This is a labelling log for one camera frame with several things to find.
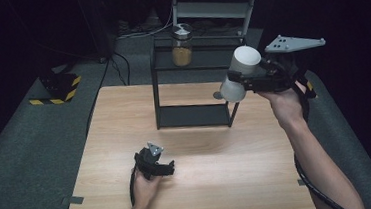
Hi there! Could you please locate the white metal desk frame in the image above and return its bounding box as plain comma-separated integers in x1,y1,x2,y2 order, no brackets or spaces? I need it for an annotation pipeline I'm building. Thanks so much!
167,0,288,48

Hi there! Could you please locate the glass jar with metal lid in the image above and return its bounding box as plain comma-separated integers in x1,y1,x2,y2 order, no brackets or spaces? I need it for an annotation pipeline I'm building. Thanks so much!
168,22,196,68

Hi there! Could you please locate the black metal shelf rack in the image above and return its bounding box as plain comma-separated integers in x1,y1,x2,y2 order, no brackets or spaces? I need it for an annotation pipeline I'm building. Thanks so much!
147,29,259,134

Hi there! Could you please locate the black floor cable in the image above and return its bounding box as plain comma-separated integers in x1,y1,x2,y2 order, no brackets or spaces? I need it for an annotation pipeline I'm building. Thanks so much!
78,50,137,137

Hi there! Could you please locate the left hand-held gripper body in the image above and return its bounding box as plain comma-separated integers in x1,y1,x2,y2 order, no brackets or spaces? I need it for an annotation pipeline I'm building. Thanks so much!
132,140,167,182

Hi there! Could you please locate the person's right hand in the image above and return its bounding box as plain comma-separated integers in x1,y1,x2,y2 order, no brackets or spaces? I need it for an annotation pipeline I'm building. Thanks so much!
256,80,311,134

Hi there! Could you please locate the black yellow striped stand base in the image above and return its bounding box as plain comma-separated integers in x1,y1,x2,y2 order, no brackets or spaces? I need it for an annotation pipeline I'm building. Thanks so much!
26,70,84,108
303,69,318,100

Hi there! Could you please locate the white frosted jar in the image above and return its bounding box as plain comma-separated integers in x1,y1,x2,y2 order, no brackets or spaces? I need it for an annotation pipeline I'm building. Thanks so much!
215,43,265,105

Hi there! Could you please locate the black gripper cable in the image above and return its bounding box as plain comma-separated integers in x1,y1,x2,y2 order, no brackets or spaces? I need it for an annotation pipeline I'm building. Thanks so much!
287,70,350,209
126,165,141,207

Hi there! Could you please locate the white floor cable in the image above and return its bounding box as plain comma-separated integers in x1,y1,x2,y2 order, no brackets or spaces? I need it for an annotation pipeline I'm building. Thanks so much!
113,7,176,42

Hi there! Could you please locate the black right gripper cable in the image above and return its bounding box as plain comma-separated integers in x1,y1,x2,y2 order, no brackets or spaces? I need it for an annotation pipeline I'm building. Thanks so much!
287,70,350,209

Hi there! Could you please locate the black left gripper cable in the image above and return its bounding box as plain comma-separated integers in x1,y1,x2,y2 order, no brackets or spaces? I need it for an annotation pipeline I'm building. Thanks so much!
126,165,141,207

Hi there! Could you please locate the person's left hand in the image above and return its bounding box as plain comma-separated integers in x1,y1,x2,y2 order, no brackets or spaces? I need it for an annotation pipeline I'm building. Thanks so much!
130,167,167,209

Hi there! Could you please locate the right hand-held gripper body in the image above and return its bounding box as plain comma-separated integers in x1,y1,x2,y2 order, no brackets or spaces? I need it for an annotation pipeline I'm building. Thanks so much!
243,30,331,96

